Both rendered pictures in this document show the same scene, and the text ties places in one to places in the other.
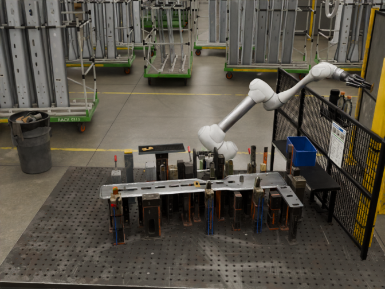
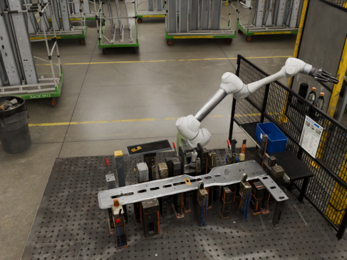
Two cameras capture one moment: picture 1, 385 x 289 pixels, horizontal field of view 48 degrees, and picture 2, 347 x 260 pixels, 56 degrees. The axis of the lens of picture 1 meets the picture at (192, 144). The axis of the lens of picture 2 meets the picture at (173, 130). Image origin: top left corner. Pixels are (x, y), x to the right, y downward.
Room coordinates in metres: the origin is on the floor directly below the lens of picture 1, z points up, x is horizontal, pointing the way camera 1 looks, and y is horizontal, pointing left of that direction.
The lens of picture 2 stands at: (0.85, 0.38, 2.74)
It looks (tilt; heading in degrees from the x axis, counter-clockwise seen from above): 32 degrees down; 351
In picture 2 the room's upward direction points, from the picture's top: straight up
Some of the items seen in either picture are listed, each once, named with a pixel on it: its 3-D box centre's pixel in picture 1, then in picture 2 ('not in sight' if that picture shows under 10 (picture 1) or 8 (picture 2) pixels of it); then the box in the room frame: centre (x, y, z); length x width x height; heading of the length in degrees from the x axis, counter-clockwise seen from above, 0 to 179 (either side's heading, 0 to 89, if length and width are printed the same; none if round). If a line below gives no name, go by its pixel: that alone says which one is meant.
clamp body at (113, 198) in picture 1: (117, 218); (120, 226); (2.55, 0.52, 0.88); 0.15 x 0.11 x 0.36; 9
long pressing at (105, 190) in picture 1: (194, 185); (185, 183); (2.81, -0.01, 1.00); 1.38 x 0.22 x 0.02; 99
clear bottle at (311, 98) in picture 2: (341, 104); (311, 98); (3.09, -1.11, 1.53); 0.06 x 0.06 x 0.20
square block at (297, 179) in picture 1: (297, 199); (274, 184); (2.80, -0.78, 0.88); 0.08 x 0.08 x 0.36; 9
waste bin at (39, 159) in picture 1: (32, 142); (12, 125); (5.08, 2.04, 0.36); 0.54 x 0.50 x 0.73; 177
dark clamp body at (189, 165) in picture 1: (188, 184); (176, 177); (3.01, 0.03, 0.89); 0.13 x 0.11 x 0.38; 9
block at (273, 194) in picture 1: (273, 210); (256, 198); (2.72, -0.59, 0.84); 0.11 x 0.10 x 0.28; 9
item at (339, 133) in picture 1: (337, 144); (311, 136); (2.88, -1.06, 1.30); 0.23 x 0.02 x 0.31; 9
